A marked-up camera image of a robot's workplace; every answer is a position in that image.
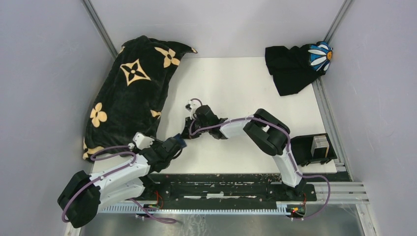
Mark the black blanket with beige flowers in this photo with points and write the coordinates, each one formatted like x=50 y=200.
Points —
x=133 y=95

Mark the stack of credit cards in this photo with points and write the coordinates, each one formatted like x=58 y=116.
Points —
x=320 y=147

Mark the aluminium frame rails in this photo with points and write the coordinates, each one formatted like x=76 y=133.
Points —
x=340 y=208

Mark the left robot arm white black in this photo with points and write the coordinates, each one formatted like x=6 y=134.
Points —
x=87 y=194

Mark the blue leather card holder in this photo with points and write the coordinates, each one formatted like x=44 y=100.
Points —
x=180 y=141

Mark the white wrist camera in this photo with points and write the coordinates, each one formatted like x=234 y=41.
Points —
x=140 y=141
x=192 y=105

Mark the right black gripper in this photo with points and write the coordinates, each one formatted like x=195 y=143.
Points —
x=186 y=133

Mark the black cloth with blue flower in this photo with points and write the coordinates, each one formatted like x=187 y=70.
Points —
x=295 y=68

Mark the black card tray stand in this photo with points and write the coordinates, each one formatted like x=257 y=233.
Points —
x=301 y=150

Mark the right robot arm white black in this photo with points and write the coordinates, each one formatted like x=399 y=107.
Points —
x=268 y=133

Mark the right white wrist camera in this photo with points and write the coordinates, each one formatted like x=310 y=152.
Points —
x=192 y=105

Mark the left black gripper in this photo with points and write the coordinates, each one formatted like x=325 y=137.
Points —
x=157 y=141

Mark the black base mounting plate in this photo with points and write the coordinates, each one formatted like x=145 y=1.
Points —
x=223 y=196

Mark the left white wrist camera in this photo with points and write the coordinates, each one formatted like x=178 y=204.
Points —
x=140 y=141

